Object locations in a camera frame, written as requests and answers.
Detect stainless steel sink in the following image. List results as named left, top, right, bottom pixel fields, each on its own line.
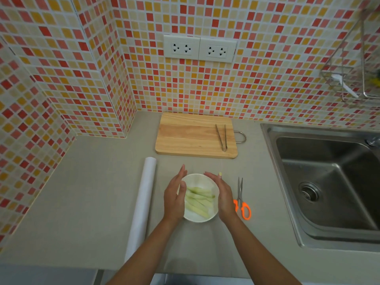
left=260, top=123, right=380, bottom=253

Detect person's left hand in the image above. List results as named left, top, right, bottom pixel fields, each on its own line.
left=163, top=164, right=188, bottom=224

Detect white paper roll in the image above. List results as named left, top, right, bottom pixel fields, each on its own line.
left=124, top=157, right=157, bottom=263

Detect pile of green cucumber sticks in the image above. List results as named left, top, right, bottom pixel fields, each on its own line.
left=185, top=186, right=215, bottom=219

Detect white round bowl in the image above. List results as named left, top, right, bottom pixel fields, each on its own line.
left=178, top=173, right=220, bottom=223

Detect orange handled scissors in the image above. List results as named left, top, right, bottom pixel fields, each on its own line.
left=233, top=177, right=252, bottom=221

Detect white wall socket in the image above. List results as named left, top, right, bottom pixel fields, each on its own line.
left=163, top=34, right=201, bottom=60
left=198, top=37, right=238, bottom=63

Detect wooden cutting board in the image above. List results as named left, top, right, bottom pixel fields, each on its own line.
left=155, top=112, right=247, bottom=160

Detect person's right hand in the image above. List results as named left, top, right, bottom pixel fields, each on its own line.
left=204, top=171, right=238, bottom=223

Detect person's right forearm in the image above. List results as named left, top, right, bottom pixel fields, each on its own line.
left=220, top=213, right=302, bottom=285

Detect white plastic utensil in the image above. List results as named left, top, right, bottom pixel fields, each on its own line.
left=330, top=73, right=360, bottom=98

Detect metal tongs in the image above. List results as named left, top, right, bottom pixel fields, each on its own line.
left=215, top=124, right=228, bottom=152

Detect metal sink drain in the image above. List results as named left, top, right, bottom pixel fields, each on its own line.
left=298, top=181, right=323, bottom=204

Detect person's left forearm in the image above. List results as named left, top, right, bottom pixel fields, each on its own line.
left=106, top=216, right=177, bottom=285

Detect metal wire rack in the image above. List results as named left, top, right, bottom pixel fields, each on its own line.
left=319, top=8, right=380, bottom=105

